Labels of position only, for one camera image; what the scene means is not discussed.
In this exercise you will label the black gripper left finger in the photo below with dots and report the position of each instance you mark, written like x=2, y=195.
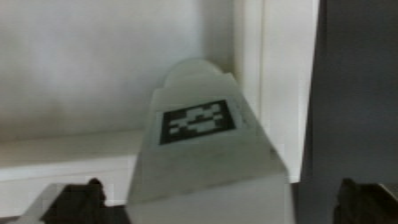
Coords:
x=79, y=206

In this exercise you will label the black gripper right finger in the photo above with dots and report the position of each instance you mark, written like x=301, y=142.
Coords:
x=366, y=204

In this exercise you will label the white table leg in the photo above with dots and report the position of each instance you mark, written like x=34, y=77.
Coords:
x=210, y=178

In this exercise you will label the white square table top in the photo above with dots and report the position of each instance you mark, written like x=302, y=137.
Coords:
x=87, y=50

